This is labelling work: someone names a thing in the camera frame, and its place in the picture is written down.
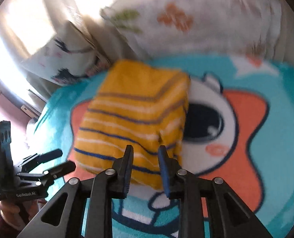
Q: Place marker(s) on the beige curtain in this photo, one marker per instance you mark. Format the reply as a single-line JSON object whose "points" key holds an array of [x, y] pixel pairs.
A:
{"points": [[27, 25]]}

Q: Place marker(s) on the yellow striped small sweater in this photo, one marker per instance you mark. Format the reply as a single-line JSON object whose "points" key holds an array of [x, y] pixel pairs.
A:
{"points": [[137, 105]]}

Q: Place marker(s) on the person's left hand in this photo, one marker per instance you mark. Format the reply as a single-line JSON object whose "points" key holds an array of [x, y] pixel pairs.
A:
{"points": [[10, 212]]}

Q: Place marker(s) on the teal star fleece blanket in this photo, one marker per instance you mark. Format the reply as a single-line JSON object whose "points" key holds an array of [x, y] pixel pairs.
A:
{"points": [[240, 127]]}

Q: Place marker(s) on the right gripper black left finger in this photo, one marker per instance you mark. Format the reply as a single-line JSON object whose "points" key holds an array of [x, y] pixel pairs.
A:
{"points": [[84, 201]]}

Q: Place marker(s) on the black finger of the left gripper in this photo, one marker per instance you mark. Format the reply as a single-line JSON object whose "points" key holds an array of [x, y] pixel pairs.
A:
{"points": [[48, 177], [31, 162]]}

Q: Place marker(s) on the white floral frilled pillow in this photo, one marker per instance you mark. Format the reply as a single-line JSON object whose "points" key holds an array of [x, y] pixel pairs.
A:
{"points": [[155, 28]]}

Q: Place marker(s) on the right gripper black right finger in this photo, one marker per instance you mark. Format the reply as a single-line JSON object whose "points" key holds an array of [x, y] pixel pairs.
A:
{"points": [[228, 215]]}

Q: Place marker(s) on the white pillow with woman print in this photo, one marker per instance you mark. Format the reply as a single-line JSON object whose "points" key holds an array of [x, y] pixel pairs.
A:
{"points": [[67, 58]]}

